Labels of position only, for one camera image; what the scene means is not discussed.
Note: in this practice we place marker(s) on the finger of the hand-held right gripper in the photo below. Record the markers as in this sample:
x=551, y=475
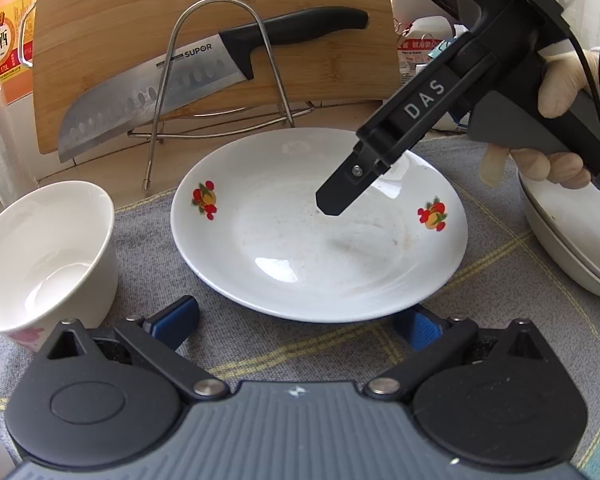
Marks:
x=340, y=195

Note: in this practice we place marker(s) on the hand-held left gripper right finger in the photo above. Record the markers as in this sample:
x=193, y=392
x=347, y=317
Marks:
x=420, y=327

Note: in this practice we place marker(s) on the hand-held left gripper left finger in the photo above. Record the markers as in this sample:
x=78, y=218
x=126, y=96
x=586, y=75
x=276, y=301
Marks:
x=177, y=317

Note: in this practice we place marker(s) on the white bowl with pink flower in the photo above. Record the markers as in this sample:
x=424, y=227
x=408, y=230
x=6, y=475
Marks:
x=40, y=240

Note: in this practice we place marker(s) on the person's right hand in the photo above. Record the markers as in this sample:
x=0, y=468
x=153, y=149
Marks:
x=560, y=80

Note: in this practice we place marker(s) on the white printed food bag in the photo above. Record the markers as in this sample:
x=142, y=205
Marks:
x=430, y=27

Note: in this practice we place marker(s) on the beige printed food bag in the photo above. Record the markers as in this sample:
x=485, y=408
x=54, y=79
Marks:
x=410, y=45

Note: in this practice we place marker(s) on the grey checked dish towel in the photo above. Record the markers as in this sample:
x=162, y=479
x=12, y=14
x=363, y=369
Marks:
x=500, y=280

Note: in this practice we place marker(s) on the tall plastic wrap roll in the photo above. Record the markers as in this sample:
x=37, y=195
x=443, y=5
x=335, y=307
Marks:
x=5, y=150

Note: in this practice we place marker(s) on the bamboo cutting board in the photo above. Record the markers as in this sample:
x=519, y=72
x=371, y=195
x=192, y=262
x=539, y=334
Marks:
x=130, y=20

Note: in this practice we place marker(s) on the yellow cooking wine jug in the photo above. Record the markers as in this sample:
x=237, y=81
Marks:
x=10, y=35

